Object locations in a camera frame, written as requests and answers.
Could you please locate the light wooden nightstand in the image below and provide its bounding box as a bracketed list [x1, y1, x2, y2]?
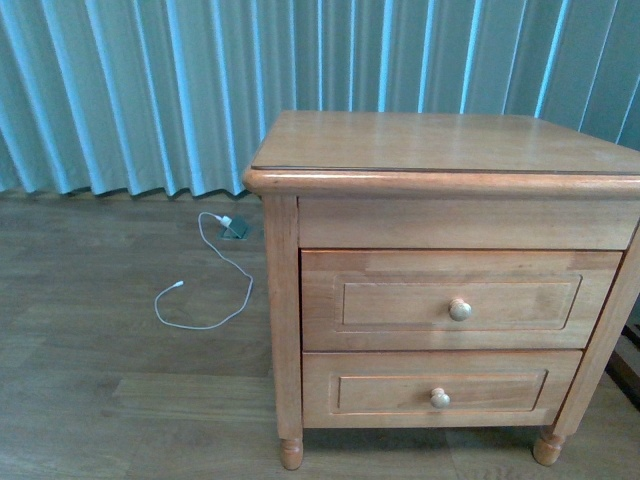
[244, 111, 639, 470]

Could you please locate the wooden drawer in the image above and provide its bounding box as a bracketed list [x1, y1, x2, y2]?
[302, 350, 582, 428]
[301, 250, 621, 351]

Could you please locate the pale pleated curtain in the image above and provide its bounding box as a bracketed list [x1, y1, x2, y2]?
[1, 1, 639, 196]

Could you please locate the floor power socket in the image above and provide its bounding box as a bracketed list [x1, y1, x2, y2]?
[217, 216, 251, 240]

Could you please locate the white cable on floor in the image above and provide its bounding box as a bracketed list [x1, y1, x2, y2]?
[154, 211, 254, 331]

